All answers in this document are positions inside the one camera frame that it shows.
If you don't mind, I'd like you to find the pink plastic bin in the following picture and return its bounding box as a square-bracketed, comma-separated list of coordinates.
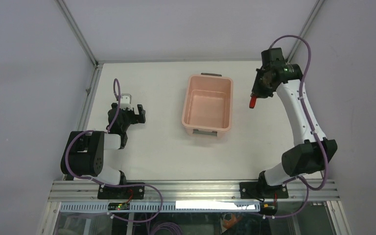
[181, 73, 234, 138]

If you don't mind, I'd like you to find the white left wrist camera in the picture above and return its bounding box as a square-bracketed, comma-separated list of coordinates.
[120, 94, 132, 104]

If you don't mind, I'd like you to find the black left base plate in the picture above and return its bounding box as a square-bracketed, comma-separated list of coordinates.
[97, 185, 145, 200]

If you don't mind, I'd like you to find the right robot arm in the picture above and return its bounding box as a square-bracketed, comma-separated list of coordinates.
[249, 47, 337, 198]

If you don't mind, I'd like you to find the grey slotted cable duct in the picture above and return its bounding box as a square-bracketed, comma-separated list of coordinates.
[60, 201, 260, 213]

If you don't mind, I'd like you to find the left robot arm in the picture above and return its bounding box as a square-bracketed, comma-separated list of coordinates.
[60, 103, 146, 199]

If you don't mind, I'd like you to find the red handled screwdriver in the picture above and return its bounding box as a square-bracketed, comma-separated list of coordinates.
[249, 95, 257, 109]

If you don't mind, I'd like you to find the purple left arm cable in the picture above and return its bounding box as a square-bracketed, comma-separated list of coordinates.
[64, 78, 164, 223]

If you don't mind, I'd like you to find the aluminium frame post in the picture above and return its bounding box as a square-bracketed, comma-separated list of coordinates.
[55, 0, 98, 68]
[286, 0, 325, 62]

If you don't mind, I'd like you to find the aluminium front rail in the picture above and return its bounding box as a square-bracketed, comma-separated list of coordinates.
[47, 179, 340, 203]

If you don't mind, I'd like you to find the aluminium right frame post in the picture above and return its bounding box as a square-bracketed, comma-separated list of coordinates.
[286, 0, 325, 62]

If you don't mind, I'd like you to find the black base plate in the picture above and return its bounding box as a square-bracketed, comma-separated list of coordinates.
[239, 181, 289, 200]
[97, 185, 145, 200]

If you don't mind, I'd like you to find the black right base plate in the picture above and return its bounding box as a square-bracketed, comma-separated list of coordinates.
[239, 181, 289, 200]

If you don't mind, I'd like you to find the aluminium left frame post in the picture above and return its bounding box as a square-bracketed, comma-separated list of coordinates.
[55, 0, 98, 68]

